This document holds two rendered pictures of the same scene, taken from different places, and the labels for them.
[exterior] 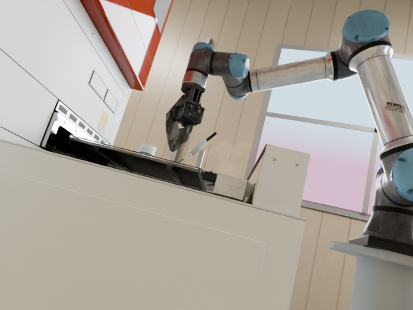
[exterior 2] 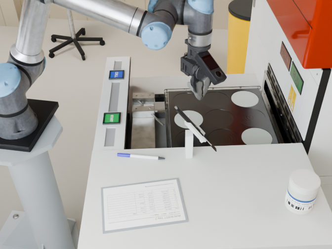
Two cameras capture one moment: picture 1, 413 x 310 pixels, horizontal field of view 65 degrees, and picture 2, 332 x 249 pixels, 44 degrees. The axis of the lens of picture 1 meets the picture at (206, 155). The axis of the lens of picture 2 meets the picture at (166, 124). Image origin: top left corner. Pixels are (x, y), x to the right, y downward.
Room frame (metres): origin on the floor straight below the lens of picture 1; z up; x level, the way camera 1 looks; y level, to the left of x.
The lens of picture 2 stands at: (2.11, -0.14, 1.80)
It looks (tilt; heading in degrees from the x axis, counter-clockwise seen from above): 40 degrees down; 174
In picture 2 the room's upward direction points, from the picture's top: 1 degrees counter-clockwise
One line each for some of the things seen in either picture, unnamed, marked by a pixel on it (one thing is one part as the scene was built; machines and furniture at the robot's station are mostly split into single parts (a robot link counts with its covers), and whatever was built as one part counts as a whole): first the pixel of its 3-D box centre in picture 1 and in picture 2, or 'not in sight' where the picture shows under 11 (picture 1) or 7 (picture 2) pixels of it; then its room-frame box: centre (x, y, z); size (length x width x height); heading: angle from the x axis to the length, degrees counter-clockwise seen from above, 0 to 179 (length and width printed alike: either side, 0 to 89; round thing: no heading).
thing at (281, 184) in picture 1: (263, 196); (116, 112); (0.93, -0.19, 0.89); 0.55 x 0.09 x 0.14; 175
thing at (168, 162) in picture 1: (134, 154); (212, 89); (0.84, 0.18, 0.90); 0.37 x 0.01 x 0.01; 85
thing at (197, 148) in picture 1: (196, 154); (194, 137); (1.26, 0.04, 1.03); 0.06 x 0.04 x 0.13; 85
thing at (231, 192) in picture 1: (227, 198); (143, 131); (1.02, -0.10, 0.87); 0.36 x 0.08 x 0.03; 175
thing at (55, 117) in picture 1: (83, 151); (278, 114); (1.03, 0.38, 0.89); 0.44 x 0.02 x 0.10; 175
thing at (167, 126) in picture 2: (203, 182); (167, 120); (1.01, -0.01, 0.90); 0.38 x 0.01 x 0.01; 175
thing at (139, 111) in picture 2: not in sight; (143, 111); (0.94, -0.09, 0.89); 0.08 x 0.03 x 0.03; 85
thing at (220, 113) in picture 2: (147, 167); (219, 118); (1.02, 0.17, 0.90); 0.34 x 0.34 x 0.01; 85
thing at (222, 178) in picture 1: (231, 181); (143, 98); (0.86, -0.08, 0.89); 0.08 x 0.03 x 0.03; 85
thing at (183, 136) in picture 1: (182, 138); (193, 88); (0.98, 0.08, 1.00); 0.06 x 0.03 x 0.09; 31
